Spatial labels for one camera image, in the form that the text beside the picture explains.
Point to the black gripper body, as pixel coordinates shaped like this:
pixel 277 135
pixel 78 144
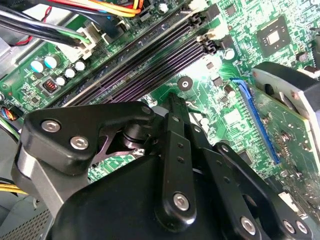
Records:
pixel 112 212

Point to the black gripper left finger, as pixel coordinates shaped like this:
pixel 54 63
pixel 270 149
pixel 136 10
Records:
pixel 75 125

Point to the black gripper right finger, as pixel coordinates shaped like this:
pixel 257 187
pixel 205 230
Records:
pixel 216 175

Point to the metal locking lever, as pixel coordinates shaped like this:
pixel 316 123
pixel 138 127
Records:
pixel 191 102

